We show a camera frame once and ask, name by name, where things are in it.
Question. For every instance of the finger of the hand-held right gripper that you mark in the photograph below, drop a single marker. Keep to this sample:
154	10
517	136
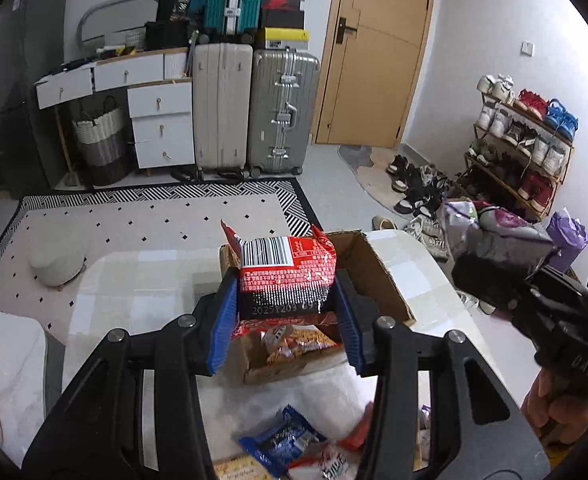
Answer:
488	285

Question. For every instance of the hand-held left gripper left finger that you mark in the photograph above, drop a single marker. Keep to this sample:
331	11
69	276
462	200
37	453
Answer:
224	322

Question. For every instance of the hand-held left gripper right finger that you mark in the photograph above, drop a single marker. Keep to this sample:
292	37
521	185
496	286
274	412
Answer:
349	325

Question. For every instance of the cardboard box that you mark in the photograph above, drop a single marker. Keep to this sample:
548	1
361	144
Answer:
373	270

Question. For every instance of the red black snack packet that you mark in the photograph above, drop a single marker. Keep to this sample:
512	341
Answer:
284	272

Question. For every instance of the blue snack packet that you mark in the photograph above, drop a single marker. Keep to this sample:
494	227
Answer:
279	442

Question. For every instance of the person's right hand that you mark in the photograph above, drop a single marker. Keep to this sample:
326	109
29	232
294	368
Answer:
543	405

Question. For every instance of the orange snack packet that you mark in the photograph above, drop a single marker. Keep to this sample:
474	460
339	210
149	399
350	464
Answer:
299	345

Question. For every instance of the purple bag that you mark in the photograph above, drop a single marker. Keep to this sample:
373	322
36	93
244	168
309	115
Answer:
568	240

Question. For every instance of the orange-red snack packet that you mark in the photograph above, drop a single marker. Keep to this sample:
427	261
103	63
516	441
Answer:
358	430

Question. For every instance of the pile of shoes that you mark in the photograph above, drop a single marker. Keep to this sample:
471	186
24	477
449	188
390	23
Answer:
418	185

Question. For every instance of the patterned rug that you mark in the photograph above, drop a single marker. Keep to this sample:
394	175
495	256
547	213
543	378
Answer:
149	225

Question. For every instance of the wooden shoe rack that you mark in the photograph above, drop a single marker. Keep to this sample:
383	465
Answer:
558	180

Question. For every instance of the white red snack packet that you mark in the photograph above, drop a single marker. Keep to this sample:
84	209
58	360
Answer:
329	465

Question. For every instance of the yellow pastry snack packet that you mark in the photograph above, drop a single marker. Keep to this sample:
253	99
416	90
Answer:
239	470

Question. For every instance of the beige floor mat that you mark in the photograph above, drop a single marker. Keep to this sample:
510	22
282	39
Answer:
368	175

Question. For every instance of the shoe rack with shoes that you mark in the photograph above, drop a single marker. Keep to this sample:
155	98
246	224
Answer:
523	135

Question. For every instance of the white pouf stool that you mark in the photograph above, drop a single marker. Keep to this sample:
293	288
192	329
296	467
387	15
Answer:
56	270

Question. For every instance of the white dresser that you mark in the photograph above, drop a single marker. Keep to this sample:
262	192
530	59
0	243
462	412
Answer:
159	130

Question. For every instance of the beige suitcase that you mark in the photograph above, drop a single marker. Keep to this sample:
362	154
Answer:
221	110

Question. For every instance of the woven laundry basket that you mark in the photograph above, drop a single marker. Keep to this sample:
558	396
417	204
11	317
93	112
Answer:
99	145

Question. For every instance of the silver suitcase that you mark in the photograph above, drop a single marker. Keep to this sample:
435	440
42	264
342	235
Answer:
279	105

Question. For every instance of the wooden door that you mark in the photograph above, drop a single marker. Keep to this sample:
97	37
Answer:
373	60

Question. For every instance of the yellow shoe box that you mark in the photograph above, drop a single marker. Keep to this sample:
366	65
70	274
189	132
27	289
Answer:
284	37

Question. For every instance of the grey refrigerator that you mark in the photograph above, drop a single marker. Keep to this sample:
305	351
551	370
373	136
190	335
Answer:
19	85

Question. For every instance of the black bag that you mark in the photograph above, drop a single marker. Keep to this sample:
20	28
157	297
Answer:
171	2

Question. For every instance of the white light switch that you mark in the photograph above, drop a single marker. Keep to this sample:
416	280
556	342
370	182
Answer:
527	48

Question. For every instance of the oval metal frame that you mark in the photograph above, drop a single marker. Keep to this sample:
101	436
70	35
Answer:
104	7

